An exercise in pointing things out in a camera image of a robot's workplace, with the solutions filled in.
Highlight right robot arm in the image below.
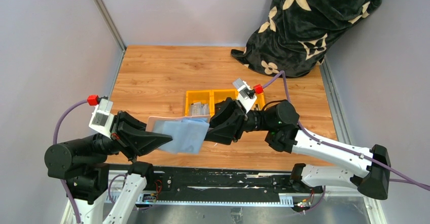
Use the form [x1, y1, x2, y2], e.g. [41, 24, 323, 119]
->
[205, 98, 391, 200]

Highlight beige leather card holder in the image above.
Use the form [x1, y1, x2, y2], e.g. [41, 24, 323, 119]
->
[146, 115, 210, 155]

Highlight yellow bin with silver cards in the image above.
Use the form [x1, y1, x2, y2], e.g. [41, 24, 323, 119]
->
[185, 90, 214, 116]

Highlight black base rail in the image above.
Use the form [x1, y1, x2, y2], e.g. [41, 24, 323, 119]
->
[72, 163, 379, 207]

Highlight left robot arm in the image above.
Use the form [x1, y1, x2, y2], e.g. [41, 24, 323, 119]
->
[44, 111, 172, 223]

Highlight silver cards in bin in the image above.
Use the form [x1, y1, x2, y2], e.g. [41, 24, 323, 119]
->
[189, 102, 210, 116]

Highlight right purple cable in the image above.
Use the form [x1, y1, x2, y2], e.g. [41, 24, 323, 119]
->
[253, 70, 430, 192]

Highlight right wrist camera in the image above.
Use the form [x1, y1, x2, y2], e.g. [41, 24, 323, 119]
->
[233, 78, 257, 113]

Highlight black floral blanket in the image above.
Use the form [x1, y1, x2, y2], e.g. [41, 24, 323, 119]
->
[231, 0, 382, 78]

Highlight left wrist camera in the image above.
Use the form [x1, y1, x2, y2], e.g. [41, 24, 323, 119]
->
[89, 97, 114, 138]

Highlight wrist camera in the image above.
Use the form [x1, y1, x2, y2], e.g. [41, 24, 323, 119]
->
[89, 97, 114, 138]
[233, 78, 257, 113]

